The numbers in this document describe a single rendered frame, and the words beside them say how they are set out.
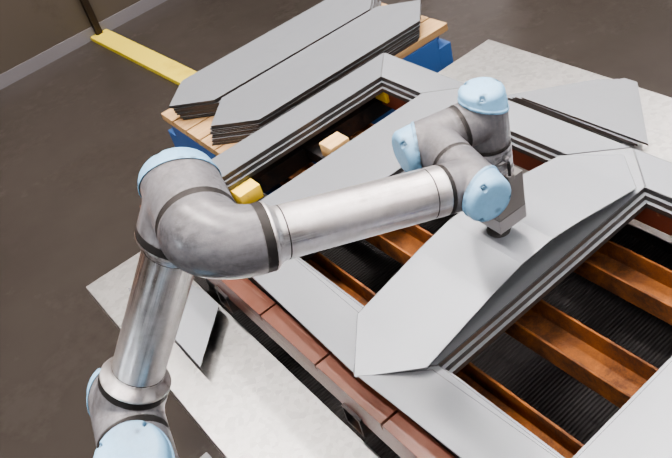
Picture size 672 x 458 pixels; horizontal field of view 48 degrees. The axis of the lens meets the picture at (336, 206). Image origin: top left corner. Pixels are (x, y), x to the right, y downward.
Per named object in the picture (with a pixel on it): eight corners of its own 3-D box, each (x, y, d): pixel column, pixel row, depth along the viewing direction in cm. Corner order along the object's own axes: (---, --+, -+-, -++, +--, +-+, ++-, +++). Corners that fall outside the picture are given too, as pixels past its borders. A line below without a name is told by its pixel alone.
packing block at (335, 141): (340, 143, 194) (336, 130, 192) (352, 150, 191) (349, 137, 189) (322, 155, 192) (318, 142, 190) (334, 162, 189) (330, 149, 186)
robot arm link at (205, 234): (170, 254, 89) (522, 162, 104) (150, 203, 98) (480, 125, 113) (182, 324, 96) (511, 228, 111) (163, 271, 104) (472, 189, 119)
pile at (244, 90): (362, -3, 254) (358, -20, 250) (447, 23, 227) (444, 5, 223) (160, 113, 225) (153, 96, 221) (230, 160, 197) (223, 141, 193)
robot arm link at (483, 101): (443, 87, 121) (489, 67, 122) (451, 142, 127) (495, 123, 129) (468, 108, 115) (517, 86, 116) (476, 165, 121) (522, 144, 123)
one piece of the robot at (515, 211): (536, 145, 125) (541, 219, 135) (497, 126, 132) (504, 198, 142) (493, 175, 122) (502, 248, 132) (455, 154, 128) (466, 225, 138)
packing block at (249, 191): (253, 188, 188) (248, 176, 185) (264, 196, 184) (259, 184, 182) (233, 201, 186) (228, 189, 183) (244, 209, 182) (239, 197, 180)
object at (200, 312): (169, 261, 189) (163, 250, 186) (254, 343, 162) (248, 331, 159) (126, 290, 184) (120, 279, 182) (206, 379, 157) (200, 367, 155)
